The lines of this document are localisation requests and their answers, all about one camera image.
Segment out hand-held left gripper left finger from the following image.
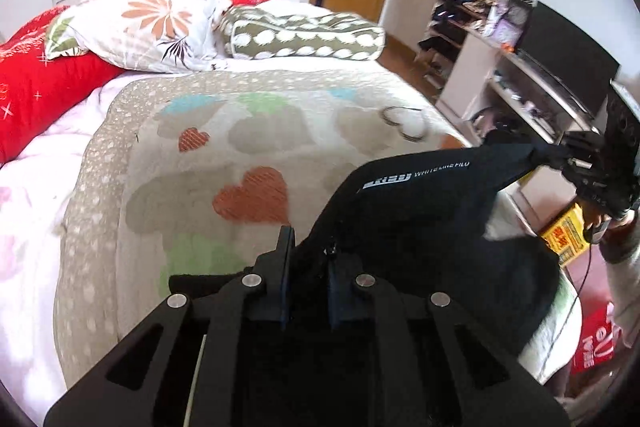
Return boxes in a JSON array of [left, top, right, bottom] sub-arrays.
[[44, 225, 297, 427]]

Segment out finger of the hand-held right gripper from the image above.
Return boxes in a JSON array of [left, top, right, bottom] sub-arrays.
[[562, 157, 608, 204], [560, 130, 603, 156]]

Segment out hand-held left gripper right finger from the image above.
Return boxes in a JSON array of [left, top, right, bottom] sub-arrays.
[[327, 256, 572, 427]]

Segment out black pants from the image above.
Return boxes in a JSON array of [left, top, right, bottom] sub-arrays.
[[169, 142, 576, 358]]

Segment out person's right hand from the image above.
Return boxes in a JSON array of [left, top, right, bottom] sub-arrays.
[[580, 202, 637, 249]]

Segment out yellow box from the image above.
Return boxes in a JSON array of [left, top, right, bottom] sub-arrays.
[[538, 202, 592, 269]]

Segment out black television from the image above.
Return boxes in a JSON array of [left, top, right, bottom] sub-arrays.
[[516, 0, 622, 118]]

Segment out white television stand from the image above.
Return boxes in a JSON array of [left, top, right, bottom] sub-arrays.
[[434, 26, 603, 148]]

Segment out heart-printed blanket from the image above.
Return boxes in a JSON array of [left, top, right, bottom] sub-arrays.
[[52, 69, 583, 388]]

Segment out red bag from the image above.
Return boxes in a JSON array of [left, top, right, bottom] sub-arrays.
[[570, 301, 627, 376]]

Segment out green dotted pillow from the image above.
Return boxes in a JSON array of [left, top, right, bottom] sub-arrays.
[[220, 4, 387, 62]]

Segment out white bed sheet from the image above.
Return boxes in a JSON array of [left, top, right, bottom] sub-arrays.
[[0, 0, 396, 418]]

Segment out floral pillow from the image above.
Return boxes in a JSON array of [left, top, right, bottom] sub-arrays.
[[44, 0, 237, 76]]

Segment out red quilt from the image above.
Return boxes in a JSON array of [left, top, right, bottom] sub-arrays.
[[0, 0, 280, 166]]

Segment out black cable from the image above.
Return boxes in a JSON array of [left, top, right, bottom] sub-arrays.
[[549, 229, 596, 360]]

